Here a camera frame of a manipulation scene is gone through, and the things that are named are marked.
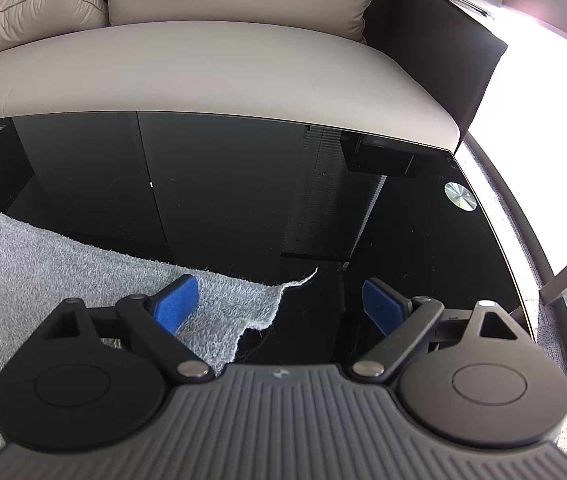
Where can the small beige cushion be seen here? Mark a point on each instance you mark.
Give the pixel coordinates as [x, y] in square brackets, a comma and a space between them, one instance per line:
[28, 15]

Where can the dark brown beige sofa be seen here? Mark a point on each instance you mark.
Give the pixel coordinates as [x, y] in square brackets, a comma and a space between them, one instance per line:
[213, 70]

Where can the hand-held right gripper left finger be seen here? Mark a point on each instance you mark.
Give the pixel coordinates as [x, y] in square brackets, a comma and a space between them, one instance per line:
[176, 305]

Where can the grey terry towel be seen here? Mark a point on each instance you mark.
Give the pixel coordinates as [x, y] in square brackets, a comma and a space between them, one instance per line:
[38, 270]

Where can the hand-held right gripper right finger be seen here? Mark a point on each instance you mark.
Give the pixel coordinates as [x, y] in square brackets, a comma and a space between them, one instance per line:
[381, 310]

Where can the round metal table cap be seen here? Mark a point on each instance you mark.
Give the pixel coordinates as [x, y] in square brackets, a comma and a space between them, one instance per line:
[459, 195]

